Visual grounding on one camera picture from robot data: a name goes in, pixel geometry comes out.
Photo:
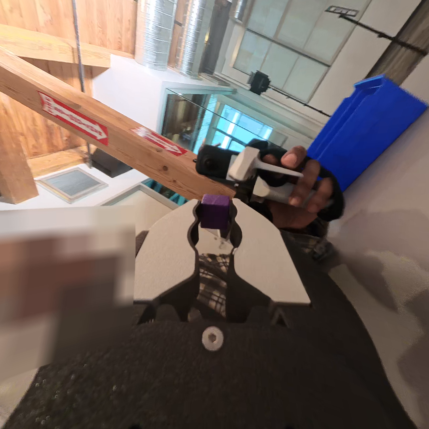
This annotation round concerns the thin metal pipe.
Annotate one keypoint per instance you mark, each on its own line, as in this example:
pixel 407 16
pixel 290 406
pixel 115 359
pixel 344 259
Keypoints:
pixel 80 50

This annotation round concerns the purple wooden cube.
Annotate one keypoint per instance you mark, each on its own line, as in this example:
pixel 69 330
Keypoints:
pixel 214 211

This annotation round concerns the person's left hand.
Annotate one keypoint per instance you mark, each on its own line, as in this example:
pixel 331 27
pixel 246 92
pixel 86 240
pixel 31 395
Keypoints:
pixel 298 214

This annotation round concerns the black wall speaker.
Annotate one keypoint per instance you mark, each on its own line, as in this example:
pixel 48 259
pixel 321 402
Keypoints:
pixel 110 162

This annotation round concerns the shiny metal air duct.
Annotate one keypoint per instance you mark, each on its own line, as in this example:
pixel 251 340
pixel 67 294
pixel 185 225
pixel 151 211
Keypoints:
pixel 154 33
pixel 192 37

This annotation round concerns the large frosted window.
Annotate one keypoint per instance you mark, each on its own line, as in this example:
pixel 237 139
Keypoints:
pixel 295 43

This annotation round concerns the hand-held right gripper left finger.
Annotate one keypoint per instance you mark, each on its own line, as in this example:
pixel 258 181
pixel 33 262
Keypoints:
pixel 164 254

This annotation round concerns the ceiling vent grille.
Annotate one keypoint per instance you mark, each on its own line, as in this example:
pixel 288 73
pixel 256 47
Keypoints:
pixel 72 184

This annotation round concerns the blue plastic bin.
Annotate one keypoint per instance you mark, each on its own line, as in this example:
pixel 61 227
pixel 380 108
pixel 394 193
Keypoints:
pixel 362 134

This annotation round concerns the grey wooden post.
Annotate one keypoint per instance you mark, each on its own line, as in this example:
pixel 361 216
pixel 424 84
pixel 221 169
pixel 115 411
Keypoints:
pixel 398 43

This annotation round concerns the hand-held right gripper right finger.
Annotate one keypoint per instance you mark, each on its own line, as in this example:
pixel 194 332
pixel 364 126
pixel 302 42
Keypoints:
pixel 268 261

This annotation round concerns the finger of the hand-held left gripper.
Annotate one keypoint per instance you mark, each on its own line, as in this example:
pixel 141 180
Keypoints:
pixel 243 164
pixel 261 189

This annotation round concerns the black junction box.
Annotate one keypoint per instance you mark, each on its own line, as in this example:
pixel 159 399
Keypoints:
pixel 258 82

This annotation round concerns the red arrow sign sticker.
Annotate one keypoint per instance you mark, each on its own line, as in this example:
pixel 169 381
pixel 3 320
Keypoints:
pixel 159 140
pixel 73 119

